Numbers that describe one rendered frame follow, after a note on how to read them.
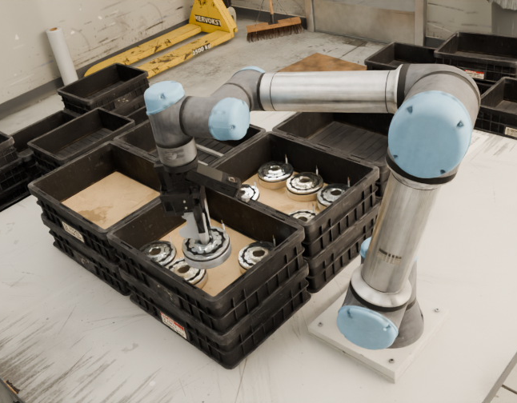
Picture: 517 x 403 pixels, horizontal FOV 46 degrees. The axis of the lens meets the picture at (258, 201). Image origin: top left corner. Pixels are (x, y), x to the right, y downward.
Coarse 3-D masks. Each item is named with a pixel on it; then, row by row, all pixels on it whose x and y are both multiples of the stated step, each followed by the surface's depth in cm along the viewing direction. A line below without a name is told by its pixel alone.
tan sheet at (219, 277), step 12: (180, 228) 162; (228, 228) 159; (168, 240) 159; (180, 240) 158; (240, 240) 155; (252, 240) 154; (180, 252) 154; (228, 264) 148; (216, 276) 145; (228, 276) 144; (204, 288) 142; (216, 288) 141
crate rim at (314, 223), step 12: (252, 144) 174; (300, 144) 171; (228, 156) 170; (336, 156) 163; (216, 168) 167; (372, 168) 156; (360, 180) 152; (372, 180) 154; (348, 192) 148; (360, 192) 151; (264, 204) 149; (336, 204) 145; (288, 216) 144; (324, 216) 143; (312, 228) 140
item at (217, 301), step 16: (256, 208) 148; (128, 224) 150; (288, 224) 141; (112, 240) 145; (288, 240) 136; (128, 256) 143; (144, 256) 138; (272, 256) 132; (160, 272) 134; (256, 272) 130; (192, 288) 127; (240, 288) 128; (208, 304) 125; (224, 304) 125
